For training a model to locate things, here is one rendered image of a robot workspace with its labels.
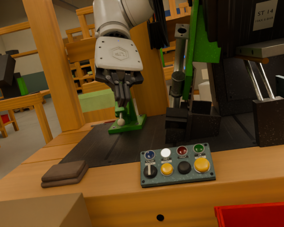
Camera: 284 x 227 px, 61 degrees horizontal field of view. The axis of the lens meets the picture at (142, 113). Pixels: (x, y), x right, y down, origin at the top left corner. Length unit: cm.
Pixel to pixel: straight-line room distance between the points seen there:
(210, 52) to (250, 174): 32
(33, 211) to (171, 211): 26
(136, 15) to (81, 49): 61
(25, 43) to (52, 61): 1120
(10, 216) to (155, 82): 74
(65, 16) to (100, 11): 1095
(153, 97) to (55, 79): 45
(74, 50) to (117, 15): 62
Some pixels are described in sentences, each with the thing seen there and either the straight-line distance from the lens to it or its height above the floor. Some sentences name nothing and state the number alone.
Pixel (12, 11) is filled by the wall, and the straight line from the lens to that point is 1265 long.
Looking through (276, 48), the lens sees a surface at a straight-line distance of 51.
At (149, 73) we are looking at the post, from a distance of 104.
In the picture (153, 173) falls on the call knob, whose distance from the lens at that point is 50.
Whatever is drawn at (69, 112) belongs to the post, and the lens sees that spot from 117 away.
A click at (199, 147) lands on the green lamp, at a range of 52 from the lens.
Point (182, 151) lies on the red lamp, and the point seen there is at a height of 95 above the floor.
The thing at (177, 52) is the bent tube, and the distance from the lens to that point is 79.
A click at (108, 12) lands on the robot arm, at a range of 63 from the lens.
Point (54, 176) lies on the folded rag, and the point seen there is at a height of 93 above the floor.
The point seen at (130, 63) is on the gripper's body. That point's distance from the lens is 53.
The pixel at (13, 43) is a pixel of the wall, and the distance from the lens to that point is 1264.
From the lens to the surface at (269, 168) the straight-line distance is 54.
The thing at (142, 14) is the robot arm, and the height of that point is 125.
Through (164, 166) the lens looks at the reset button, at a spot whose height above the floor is 94.
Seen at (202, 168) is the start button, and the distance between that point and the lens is 49.
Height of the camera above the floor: 117
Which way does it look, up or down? 14 degrees down
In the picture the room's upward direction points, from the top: 12 degrees counter-clockwise
